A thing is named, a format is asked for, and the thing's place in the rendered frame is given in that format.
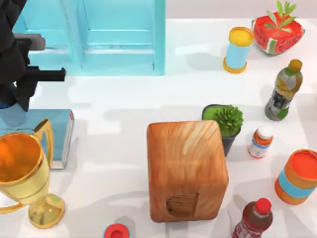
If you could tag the yellow tea bottle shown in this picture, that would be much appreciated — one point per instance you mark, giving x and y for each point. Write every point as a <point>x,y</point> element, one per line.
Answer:
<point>284,86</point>

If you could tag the gold trophy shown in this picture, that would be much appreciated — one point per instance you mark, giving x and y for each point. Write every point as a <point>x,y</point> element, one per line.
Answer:
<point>22,168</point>

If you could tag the dark bottle with red cap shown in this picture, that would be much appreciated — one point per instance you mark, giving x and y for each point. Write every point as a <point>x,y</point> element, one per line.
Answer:
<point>252,220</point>

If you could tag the small white and orange bottle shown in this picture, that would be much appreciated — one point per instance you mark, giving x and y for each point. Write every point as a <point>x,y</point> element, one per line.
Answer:
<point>260,145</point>

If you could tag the wooden box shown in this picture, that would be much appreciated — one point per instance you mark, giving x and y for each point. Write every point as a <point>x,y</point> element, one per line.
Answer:
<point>185,168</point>

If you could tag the watermelon plant pot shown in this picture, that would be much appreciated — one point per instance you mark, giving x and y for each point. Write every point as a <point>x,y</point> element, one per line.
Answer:
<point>280,37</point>

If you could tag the yellow and blue can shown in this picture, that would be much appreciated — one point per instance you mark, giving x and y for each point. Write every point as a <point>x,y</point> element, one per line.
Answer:
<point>237,52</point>

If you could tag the blue book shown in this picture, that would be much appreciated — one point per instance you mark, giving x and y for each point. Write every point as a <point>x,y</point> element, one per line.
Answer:
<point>57,134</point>

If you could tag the orange and blue can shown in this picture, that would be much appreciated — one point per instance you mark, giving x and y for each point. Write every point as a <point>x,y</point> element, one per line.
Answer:
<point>297,176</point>

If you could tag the green plant in dark pot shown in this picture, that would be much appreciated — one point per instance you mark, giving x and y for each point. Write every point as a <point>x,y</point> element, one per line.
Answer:
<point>226,124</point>

